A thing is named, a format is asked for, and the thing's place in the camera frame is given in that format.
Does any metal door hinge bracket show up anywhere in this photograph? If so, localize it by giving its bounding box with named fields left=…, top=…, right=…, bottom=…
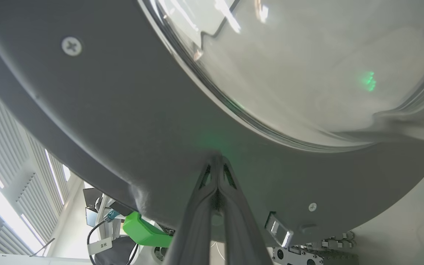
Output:
left=271, top=231, right=358, bottom=265

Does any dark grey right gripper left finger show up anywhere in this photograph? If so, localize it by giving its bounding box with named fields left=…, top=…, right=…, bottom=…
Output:
left=162, top=156, right=219, bottom=265

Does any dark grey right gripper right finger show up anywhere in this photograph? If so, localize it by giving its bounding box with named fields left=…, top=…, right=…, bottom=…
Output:
left=219, top=156, right=273, bottom=265

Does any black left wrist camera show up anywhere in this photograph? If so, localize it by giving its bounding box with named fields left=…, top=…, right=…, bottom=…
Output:
left=108, top=200, right=134, bottom=218

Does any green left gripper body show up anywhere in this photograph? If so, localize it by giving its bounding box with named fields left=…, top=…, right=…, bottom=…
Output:
left=123, top=211, right=174, bottom=248

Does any black left camera cable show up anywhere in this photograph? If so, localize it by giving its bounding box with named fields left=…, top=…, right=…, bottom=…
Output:
left=86, top=210, right=139, bottom=265

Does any grey round washing machine door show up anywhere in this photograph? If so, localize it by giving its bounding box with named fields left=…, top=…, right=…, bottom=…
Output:
left=0, top=0, right=424, bottom=248

